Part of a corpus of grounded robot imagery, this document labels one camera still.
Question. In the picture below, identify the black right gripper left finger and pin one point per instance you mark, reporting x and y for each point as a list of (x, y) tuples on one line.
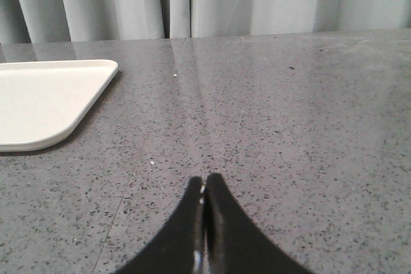
[(179, 245)]

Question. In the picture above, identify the grey pleated curtain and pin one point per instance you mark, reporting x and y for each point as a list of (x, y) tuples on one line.
[(35, 21)]

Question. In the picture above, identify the cream rectangular plastic tray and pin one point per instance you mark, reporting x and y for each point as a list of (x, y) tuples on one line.
[(43, 102)]

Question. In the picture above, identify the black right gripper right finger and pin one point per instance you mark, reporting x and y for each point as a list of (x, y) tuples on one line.
[(234, 242)]

